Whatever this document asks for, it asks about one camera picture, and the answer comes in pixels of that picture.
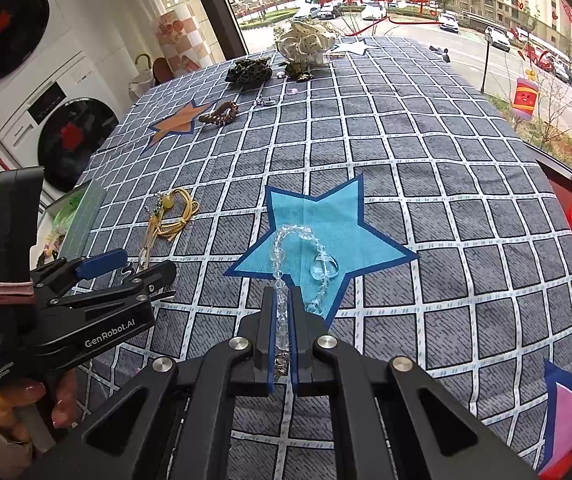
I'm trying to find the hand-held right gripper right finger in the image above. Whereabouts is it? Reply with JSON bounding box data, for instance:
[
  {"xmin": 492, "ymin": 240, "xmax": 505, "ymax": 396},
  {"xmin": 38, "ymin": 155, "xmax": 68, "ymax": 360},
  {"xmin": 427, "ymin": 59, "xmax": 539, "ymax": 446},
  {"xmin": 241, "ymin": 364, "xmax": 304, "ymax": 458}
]
[{"xmin": 286, "ymin": 285, "xmax": 539, "ymax": 480}]

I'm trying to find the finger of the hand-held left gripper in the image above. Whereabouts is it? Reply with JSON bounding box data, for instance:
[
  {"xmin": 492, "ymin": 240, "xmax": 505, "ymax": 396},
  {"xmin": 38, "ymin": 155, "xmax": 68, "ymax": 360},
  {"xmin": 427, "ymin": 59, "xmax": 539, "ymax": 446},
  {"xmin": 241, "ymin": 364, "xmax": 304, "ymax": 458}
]
[
  {"xmin": 32, "ymin": 252, "xmax": 129, "ymax": 292},
  {"xmin": 51, "ymin": 260, "xmax": 178, "ymax": 311}
]

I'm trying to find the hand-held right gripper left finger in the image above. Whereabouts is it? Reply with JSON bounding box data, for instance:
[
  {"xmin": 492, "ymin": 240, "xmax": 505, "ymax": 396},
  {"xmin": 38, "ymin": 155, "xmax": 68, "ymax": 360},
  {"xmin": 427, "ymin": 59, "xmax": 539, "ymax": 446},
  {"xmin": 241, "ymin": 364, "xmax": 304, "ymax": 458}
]
[{"xmin": 18, "ymin": 287, "xmax": 277, "ymax": 480}]

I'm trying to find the clear crystal bead bracelet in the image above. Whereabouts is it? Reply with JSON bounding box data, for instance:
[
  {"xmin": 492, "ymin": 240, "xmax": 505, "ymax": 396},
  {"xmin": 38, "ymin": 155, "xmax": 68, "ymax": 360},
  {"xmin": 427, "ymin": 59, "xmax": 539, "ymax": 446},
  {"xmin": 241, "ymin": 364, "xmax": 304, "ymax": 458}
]
[{"xmin": 271, "ymin": 225, "xmax": 339, "ymax": 376}]

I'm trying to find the person's left hand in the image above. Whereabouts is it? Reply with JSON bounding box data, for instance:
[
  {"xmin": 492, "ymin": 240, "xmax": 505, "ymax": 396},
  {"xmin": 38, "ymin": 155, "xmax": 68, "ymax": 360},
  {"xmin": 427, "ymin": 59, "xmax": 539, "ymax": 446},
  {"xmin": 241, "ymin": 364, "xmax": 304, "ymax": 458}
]
[{"xmin": 0, "ymin": 367, "xmax": 79, "ymax": 446}]

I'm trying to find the white washing machine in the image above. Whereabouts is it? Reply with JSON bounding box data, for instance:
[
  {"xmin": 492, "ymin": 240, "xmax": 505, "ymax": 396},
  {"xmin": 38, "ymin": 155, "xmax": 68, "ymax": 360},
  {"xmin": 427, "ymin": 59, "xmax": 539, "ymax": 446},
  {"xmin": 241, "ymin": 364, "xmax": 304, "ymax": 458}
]
[{"xmin": 0, "ymin": 49, "xmax": 136, "ymax": 211}]

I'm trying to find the brown rounded object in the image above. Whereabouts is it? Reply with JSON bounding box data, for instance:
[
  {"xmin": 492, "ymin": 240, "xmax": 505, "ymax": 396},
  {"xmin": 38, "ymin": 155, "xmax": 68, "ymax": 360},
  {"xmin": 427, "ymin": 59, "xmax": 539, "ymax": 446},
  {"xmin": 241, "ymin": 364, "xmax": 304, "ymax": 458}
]
[{"xmin": 152, "ymin": 57, "xmax": 173, "ymax": 86}]

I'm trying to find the grey checked star tablecloth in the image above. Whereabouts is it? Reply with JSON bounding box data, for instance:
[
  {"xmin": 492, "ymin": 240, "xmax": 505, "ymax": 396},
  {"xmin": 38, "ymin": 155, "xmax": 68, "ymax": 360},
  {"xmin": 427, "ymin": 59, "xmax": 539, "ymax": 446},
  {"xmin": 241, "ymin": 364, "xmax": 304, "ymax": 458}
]
[{"xmin": 58, "ymin": 35, "xmax": 572, "ymax": 480}]

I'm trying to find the dark patterned scrunchie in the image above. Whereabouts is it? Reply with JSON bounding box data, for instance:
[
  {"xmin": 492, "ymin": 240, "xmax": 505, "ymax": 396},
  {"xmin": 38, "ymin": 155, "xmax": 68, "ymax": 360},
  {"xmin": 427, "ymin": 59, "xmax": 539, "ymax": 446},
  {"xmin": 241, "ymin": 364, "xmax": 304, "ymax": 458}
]
[{"xmin": 226, "ymin": 57, "xmax": 273, "ymax": 83}]

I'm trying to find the checkered patterned cylinder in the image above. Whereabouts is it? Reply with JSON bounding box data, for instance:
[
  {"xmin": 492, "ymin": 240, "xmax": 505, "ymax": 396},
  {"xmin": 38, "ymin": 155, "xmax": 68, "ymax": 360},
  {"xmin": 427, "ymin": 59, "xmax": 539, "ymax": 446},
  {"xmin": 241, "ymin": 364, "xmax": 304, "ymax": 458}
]
[{"xmin": 155, "ymin": 4, "xmax": 215, "ymax": 73}]

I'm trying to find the white stacked dryer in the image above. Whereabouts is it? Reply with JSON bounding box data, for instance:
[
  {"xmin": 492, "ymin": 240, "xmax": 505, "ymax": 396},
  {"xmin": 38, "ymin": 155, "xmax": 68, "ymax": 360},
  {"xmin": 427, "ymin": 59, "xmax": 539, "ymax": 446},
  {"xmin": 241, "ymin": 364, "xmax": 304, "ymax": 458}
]
[{"xmin": 0, "ymin": 0, "xmax": 84, "ymax": 111}]

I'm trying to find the white dotted scrunchie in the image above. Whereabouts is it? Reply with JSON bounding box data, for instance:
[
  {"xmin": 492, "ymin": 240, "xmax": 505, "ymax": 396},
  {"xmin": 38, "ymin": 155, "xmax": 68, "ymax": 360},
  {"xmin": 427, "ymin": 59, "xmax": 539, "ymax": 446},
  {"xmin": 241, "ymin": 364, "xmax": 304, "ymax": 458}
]
[{"xmin": 276, "ymin": 21, "xmax": 337, "ymax": 63}]

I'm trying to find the red plastic stool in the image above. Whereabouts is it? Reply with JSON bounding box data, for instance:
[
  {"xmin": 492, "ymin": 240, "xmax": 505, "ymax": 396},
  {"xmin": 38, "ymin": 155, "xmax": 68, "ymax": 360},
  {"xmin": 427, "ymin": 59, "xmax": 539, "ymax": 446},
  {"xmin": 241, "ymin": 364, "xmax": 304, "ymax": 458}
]
[{"xmin": 538, "ymin": 407, "xmax": 572, "ymax": 480}]

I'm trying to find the red firecracker window sticker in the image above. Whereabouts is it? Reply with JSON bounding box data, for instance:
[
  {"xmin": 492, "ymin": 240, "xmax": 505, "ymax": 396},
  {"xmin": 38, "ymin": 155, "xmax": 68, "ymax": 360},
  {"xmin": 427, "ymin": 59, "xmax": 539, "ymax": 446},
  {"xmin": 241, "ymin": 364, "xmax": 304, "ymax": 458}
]
[{"xmin": 510, "ymin": 72, "xmax": 539, "ymax": 121}]

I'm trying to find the pink hair tie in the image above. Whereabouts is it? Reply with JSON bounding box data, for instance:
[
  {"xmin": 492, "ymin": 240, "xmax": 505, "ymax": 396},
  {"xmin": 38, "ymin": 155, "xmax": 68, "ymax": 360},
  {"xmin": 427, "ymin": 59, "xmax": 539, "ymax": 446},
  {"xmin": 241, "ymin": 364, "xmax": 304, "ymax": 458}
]
[{"xmin": 0, "ymin": 280, "xmax": 35, "ymax": 305}]

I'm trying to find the yellow cord bracelet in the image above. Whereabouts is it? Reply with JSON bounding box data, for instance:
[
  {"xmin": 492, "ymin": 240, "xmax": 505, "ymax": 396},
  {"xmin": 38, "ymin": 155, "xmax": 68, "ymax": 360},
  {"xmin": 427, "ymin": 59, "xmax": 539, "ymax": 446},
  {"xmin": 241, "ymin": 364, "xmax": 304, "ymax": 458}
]
[{"xmin": 147, "ymin": 187, "xmax": 200, "ymax": 241}]

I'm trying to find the brown wooden bead bracelet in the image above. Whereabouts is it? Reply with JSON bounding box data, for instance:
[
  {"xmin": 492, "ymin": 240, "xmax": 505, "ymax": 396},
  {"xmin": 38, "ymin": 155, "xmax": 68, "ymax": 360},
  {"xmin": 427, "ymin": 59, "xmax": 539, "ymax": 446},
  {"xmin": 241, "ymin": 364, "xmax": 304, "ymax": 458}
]
[{"xmin": 198, "ymin": 101, "xmax": 239, "ymax": 126}]

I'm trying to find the dark window frame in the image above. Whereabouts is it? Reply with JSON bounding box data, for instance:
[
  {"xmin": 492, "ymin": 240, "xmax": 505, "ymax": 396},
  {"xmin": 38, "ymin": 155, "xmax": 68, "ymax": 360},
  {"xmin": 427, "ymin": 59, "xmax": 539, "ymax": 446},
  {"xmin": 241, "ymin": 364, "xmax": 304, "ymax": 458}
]
[{"xmin": 183, "ymin": 0, "xmax": 572, "ymax": 186}]

